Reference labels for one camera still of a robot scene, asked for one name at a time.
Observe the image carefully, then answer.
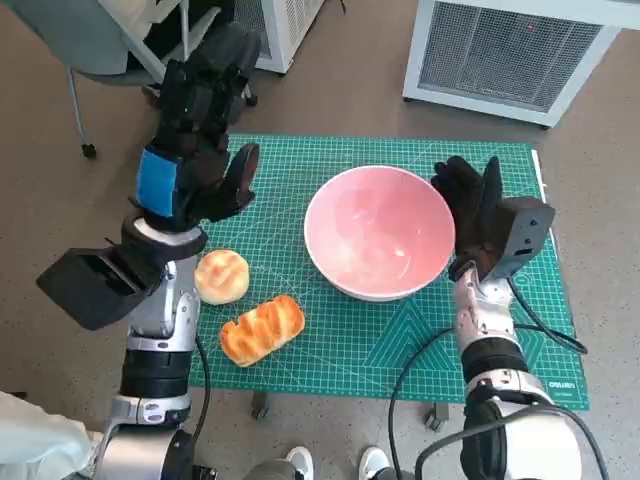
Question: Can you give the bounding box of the person with white shoes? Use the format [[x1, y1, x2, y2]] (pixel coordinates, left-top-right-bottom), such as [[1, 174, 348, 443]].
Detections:
[[244, 446, 406, 480]]

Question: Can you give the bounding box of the black right upper arm cable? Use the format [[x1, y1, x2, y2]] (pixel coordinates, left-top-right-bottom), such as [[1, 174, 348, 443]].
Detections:
[[414, 402, 610, 480]]

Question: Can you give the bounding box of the pink bowl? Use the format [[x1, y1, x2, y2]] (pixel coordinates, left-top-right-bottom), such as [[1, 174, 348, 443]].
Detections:
[[303, 165, 457, 303]]

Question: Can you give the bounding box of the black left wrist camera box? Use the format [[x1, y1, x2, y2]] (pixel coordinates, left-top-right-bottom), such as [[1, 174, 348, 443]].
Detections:
[[35, 248, 161, 331]]

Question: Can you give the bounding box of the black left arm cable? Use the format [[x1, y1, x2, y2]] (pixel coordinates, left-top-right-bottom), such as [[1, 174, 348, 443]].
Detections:
[[189, 333, 211, 451]]

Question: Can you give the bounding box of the small white grille cabinet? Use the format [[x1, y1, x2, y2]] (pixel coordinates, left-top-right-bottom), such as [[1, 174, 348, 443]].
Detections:
[[232, 0, 331, 76]]

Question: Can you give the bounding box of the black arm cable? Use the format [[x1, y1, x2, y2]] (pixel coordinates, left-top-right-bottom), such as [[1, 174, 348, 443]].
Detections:
[[189, 333, 211, 451], [414, 402, 610, 480]]

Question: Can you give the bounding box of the green cutting mat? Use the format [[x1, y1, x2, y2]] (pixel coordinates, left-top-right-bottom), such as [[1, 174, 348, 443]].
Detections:
[[185, 132, 591, 412]]

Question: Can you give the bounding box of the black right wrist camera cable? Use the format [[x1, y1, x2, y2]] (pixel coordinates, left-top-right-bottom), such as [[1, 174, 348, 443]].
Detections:
[[388, 277, 589, 480]]

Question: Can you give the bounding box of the large white grille cabinet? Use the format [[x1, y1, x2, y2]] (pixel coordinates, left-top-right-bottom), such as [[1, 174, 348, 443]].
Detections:
[[402, 0, 624, 129]]

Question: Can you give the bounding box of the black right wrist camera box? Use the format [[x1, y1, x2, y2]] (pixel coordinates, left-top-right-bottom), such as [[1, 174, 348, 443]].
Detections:
[[487, 196, 556, 280]]

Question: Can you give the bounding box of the person in light clothing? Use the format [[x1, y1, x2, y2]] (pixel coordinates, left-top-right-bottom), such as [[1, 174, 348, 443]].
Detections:
[[0, 389, 104, 480]]

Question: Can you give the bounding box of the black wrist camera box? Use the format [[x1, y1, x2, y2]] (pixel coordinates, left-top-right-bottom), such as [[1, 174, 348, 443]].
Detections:
[[35, 248, 161, 331], [487, 196, 556, 280]]

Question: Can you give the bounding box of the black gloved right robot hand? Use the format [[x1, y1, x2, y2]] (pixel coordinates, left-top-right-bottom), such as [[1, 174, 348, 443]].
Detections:
[[430, 155, 512, 269]]

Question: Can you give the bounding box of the grey chair with metal frame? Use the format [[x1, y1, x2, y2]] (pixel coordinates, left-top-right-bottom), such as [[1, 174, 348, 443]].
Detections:
[[7, 0, 224, 160]]

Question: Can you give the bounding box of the long toy bread loaf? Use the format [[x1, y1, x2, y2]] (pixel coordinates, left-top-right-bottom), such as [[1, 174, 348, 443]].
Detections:
[[220, 294, 306, 369]]

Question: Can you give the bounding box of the round toy bread bun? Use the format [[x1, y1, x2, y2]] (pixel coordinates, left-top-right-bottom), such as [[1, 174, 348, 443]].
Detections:
[[193, 249, 251, 306]]

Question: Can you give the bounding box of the seated person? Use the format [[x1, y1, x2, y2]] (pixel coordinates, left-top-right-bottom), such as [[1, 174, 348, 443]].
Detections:
[[99, 0, 259, 109]]

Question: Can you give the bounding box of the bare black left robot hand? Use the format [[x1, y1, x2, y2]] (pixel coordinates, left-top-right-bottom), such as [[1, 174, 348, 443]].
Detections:
[[132, 22, 262, 234]]

